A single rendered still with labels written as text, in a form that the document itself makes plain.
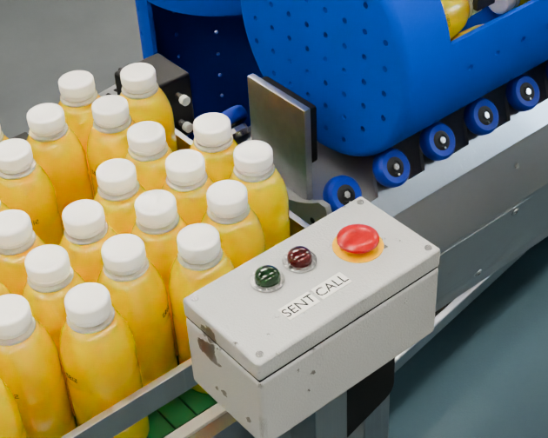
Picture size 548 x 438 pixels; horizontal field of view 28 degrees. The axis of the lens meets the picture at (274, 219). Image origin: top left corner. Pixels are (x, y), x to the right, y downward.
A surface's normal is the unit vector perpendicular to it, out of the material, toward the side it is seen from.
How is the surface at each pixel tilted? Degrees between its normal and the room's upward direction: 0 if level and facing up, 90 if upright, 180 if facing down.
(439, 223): 70
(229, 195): 0
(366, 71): 90
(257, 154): 0
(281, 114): 90
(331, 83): 90
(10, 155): 0
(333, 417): 90
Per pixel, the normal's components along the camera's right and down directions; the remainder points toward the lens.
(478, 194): 0.59, 0.18
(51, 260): -0.04, -0.77
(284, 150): -0.77, 0.43
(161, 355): 0.75, 0.40
